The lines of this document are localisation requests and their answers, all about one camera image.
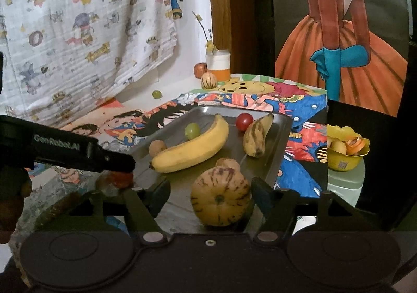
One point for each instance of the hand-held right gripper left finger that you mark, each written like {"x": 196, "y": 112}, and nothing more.
{"x": 159, "y": 196}

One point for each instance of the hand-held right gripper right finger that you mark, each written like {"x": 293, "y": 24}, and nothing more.
{"x": 262, "y": 198}

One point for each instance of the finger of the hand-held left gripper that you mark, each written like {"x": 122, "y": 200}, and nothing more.
{"x": 117, "y": 161}

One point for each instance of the small red fruit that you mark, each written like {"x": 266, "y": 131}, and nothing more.
{"x": 121, "y": 179}

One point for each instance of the striped pepino melon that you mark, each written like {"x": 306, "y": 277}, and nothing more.
{"x": 221, "y": 198}
{"x": 209, "y": 80}

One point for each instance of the brown walnut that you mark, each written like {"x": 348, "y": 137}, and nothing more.
{"x": 228, "y": 164}
{"x": 157, "y": 148}

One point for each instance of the large yellow banana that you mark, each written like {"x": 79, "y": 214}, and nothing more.
{"x": 195, "y": 149}

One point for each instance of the small spotted banana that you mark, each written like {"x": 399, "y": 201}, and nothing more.
{"x": 255, "y": 138}

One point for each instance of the metal tray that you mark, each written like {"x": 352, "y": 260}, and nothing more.
{"x": 208, "y": 136}

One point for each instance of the person's left hand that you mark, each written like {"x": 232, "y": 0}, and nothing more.
{"x": 11, "y": 214}

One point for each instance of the green grape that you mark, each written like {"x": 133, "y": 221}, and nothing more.
{"x": 192, "y": 131}
{"x": 157, "y": 94}

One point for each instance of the colourful cartoon tablecloth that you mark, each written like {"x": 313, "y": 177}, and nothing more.
{"x": 303, "y": 136}

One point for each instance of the red cherry tomato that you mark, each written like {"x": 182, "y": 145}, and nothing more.
{"x": 244, "y": 121}

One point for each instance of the light green stool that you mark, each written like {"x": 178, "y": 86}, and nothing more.
{"x": 345, "y": 183}

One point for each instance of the yellow plastic bowl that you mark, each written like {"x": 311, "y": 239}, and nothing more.
{"x": 345, "y": 162}

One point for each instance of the pale yellow round fruit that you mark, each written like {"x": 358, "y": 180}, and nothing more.
{"x": 338, "y": 146}

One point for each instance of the orange peel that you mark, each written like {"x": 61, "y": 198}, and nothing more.
{"x": 353, "y": 145}

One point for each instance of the white printed blanket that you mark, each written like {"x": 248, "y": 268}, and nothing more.
{"x": 81, "y": 35}

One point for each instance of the red apple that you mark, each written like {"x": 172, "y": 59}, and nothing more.
{"x": 199, "y": 70}

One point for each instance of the white and orange jar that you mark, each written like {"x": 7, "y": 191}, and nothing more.
{"x": 219, "y": 66}

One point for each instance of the yellow flower twig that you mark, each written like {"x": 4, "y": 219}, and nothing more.
{"x": 208, "y": 42}

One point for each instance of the wall poster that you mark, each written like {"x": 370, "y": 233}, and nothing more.
{"x": 358, "y": 77}

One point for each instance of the wooden door frame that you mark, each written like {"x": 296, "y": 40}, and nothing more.
{"x": 224, "y": 2}

